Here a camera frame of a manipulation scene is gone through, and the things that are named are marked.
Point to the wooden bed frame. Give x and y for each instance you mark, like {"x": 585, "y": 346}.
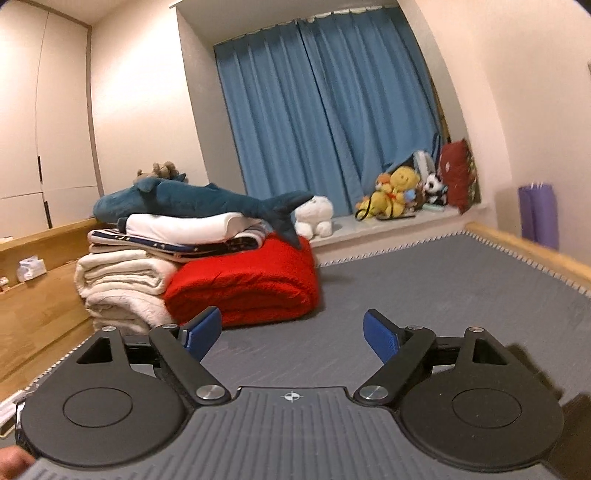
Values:
{"x": 43, "y": 319}

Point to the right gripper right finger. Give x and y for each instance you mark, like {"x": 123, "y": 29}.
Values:
{"x": 408, "y": 357}

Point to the person right hand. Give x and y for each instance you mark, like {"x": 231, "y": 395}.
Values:
{"x": 14, "y": 461}

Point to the brown corduroy pants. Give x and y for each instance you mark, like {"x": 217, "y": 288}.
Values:
{"x": 571, "y": 455}

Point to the blue curtain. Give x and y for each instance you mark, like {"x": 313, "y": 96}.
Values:
{"x": 328, "y": 104}

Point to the red folded blanket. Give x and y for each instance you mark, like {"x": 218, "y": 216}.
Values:
{"x": 274, "y": 283}

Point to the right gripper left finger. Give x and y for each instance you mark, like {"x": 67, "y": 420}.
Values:
{"x": 175, "y": 353}

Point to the white wardrobe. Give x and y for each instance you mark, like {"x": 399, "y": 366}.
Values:
{"x": 49, "y": 174}

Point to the grey bed mattress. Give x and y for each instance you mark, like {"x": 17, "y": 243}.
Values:
{"x": 447, "y": 285}

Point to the blue shark plush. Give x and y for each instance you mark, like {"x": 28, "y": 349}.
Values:
{"x": 173, "y": 198}

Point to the brown plush toy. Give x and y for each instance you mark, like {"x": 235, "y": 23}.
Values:
{"x": 167, "y": 171}

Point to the white tissue box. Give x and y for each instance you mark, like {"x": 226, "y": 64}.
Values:
{"x": 30, "y": 269}

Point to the cream folded blanket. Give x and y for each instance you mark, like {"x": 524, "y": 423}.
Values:
{"x": 124, "y": 289}

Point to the yellow plush toy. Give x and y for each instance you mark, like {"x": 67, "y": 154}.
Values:
{"x": 397, "y": 195}

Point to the purple bag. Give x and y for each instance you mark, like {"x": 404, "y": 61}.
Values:
{"x": 539, "y": 214}

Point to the white plush toy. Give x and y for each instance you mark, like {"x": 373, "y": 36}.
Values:
{"x": 314, "y": 218}

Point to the panda plush toy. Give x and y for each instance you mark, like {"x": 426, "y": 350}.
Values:
{"x": 435, "y": 191}

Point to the dark red cushion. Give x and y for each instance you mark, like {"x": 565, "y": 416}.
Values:
{"x": 457, "y": 168}

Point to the navy white striped cloth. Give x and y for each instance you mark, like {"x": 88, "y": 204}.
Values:
{"x": 110, "y": 240}

